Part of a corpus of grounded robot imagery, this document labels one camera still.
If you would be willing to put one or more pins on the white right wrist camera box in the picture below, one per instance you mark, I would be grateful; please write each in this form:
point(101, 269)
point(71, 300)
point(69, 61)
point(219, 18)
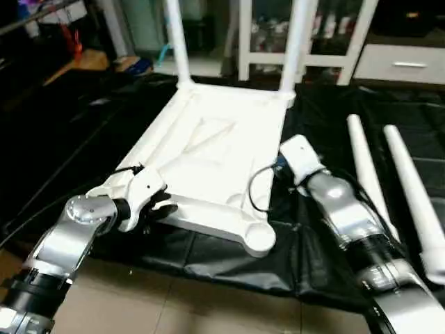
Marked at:
point(300, 156)

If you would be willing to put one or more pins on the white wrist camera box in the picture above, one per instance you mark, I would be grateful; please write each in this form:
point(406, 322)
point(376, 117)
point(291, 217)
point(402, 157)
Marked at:
point(135, 191)
point(300, 156)

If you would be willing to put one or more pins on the white plastic table top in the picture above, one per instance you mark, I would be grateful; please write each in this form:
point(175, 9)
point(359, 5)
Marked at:
point(208, 160)

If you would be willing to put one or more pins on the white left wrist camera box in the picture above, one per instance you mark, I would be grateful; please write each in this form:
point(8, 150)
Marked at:
point(135, 191)

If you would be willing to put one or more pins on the black work mat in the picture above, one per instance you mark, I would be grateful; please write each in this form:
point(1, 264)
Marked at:
point(306, 257)

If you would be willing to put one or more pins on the white drawer unit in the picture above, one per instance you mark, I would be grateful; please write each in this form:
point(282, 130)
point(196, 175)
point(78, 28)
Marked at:
point(403, 64)

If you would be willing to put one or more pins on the brown wooden desk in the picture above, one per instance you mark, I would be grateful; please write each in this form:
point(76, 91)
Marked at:
point(80, 64)

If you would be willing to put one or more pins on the white plastic table leg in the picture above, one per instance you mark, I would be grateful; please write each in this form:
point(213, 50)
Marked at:
point(368, 170)
point(295, 45)
point(178, 42)
point(414, 191)

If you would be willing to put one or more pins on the white glass-door cabinet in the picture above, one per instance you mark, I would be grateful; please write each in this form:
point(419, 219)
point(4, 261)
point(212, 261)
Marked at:
point(327, 35)

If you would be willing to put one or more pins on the blue and yellow box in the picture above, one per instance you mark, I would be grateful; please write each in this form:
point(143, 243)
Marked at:
point(135, 66)

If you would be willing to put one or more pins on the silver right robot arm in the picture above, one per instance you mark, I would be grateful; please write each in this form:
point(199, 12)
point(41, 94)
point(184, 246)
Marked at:
point(354, 229)

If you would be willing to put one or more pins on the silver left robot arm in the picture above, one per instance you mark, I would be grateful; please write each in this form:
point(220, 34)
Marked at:
point(62, 243)

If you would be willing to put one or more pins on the black speaker box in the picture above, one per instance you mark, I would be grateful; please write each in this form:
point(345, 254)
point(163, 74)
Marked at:
point(403, 15)

